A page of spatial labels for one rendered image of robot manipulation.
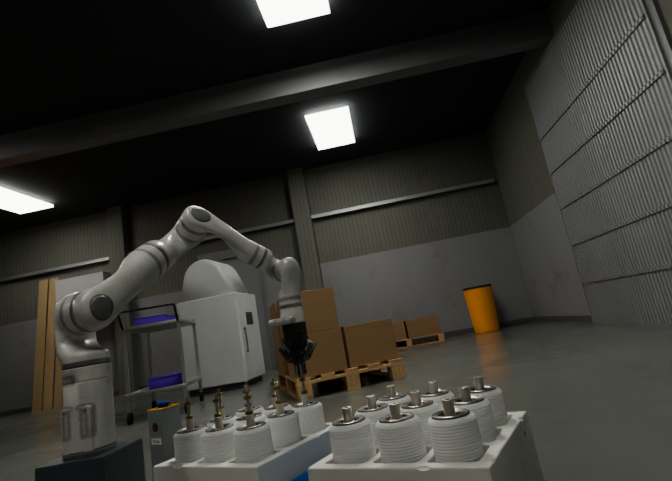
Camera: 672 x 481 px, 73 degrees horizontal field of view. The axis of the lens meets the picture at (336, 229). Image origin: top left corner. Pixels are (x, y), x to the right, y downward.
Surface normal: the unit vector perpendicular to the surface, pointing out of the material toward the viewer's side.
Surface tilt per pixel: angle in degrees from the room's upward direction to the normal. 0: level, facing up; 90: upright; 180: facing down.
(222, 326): 90
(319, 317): 90
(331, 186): 90
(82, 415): 90
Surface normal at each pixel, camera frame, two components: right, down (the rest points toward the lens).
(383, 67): -0.11, -0.19
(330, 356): 0.18, -0.25
